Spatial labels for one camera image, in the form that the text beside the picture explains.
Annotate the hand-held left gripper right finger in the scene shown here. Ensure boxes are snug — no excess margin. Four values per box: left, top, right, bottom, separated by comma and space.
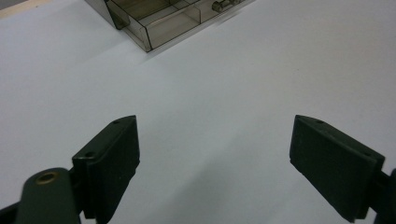
289, 114, 386, 224

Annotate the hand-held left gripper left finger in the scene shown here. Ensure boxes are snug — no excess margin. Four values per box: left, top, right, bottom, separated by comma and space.
71, 115, 141, 224

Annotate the smoky transparent acrylic organizer box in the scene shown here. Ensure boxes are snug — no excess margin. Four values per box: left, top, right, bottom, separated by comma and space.
84, 0, 257, 53

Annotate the small metallic cylinder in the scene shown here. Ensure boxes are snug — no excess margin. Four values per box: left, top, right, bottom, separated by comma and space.
211, 0, 242, 14

